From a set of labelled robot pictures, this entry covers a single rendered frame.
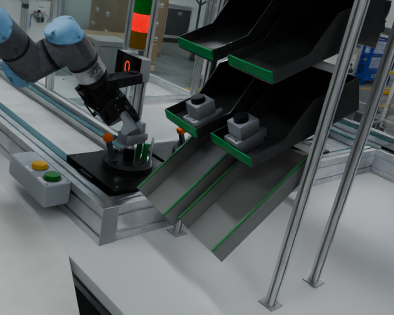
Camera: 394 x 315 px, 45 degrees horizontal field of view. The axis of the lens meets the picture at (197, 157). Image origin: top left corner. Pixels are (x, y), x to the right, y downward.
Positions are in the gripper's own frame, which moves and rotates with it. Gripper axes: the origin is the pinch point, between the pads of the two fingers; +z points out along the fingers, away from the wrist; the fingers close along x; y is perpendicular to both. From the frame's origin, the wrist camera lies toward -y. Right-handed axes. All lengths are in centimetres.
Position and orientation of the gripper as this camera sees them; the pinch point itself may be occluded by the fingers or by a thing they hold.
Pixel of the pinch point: (135, 124)
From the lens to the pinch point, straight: 129.9
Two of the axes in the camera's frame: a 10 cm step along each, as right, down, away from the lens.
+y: -6.7, 6.9, -2.7
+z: 3.4, 6.1, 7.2
